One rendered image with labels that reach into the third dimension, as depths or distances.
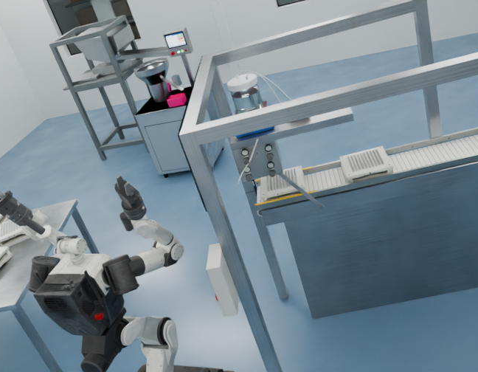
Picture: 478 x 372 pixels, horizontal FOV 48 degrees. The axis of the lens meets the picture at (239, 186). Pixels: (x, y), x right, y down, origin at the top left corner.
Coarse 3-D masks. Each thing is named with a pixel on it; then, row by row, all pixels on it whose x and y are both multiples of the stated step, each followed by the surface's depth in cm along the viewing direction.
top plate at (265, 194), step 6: (288, 168) 312; (300, 168) 308; (300, 174) 302; (264, 180) 308; (294, 180) 299; (300, 180) 297; (264, 186) 302; (282, 186) 297; (288, 186) 295; (300, 186) 291; (264, 192) 297; (270, 192) 295; (276, 192) 293; (282, 192) 292; (288, 192) 292; (264, 198) 294
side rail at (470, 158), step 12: (468, 156) 276; (420, 168) 280; (432, 168) 280; (360, 180) 286; (372, 180) 285; (384, 180) 284; (324, 192) 289; (336, 192) 289; (264, 204) 294; (276, 204) 294
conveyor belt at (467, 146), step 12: (444, 144) 301; (456, 144) 297; (468, 144) 294; (396, 156) 304; (408, 156) 300; (420, 156) 296; (432, 156) 293; (444, 156) 290; (456, 156) 286; (336, 168) 311; (396, 168) 293; (408, 168) 290; (312, 180) 308; (324, 180) 304; (336, 180) 300
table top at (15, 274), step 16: (48, 208) 388; (64, 208) 380; (48, 224) 365; (64, 224) 364; (32, 240) 352; (16, 256) 340; (32, 256) 334; (0, 272) 328; (16, 272) 322; (0, 288) 312; (16, 288) 307; (0, 304) 297; (16, 304) 295
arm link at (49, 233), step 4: (24, 228) 249; (48, 228) 259; (52, 228) 259; (24, 232) 248; (28, 232) 248; (44, 232) 258; (48, 232) 257; (52, 232) 258; (28, 236) 249; (32, 236) 250; (36, 236) 252; (40, 236) 255; (44, 236) 256; (48, 236) 257; (36, 240) 253; (40, 240) 254; (44, 240) 257
